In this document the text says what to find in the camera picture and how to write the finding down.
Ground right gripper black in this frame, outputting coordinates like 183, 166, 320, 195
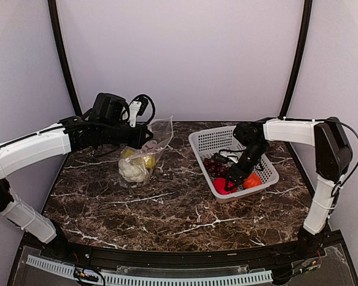
224, 141, 268, 191

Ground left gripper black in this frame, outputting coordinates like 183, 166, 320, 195
99, 121, 154, 149

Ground red toy bell pepper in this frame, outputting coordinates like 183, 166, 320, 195
212, 178, 234, 195

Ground yellow toy corn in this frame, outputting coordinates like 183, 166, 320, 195
122, 149, 135, 160

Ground orange toy pumpkin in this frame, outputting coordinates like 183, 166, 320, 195
243, 173, 262, 189

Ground dark red toy grapes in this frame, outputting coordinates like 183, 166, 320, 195
203, 158, 227, 178

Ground clear zip top bag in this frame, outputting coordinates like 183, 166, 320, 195
118, 117, 174, 189

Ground white toy cauliflower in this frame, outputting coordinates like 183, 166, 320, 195
119, 158, 147, 183

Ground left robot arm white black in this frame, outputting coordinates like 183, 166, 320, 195
0, 93, 156, 260

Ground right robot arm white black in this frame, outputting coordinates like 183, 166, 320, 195
224, 117, 354, 259

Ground white plastic mesh basket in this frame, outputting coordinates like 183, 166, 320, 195
187, 125, 280, 204

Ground small circuit board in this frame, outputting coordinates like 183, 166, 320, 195
73, 268, 99, 282

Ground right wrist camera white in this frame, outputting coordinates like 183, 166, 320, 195
211, 151, 239, 164

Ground black front rail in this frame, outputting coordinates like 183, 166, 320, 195
38, 238, 344, 271

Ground white slotted cable duct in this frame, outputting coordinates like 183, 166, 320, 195
26, 255, 273, 285

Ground left black frame post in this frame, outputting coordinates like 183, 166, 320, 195
47, 0, 83, 116

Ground black frame post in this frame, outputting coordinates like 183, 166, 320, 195
279, 0, 313, 117
47, 0, 83, 116

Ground right black frame post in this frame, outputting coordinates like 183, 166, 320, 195
279, 0, 313, 117

